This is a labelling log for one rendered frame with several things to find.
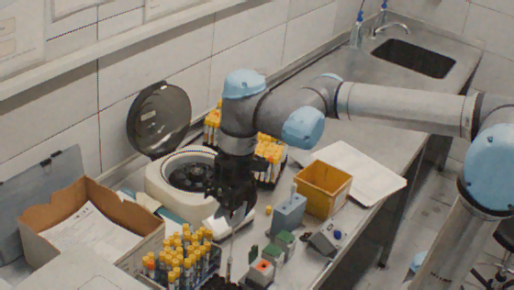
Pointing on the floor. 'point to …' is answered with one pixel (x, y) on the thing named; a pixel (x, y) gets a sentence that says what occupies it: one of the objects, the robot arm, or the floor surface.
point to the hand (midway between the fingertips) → (234, 220)
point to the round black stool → (504, 233)
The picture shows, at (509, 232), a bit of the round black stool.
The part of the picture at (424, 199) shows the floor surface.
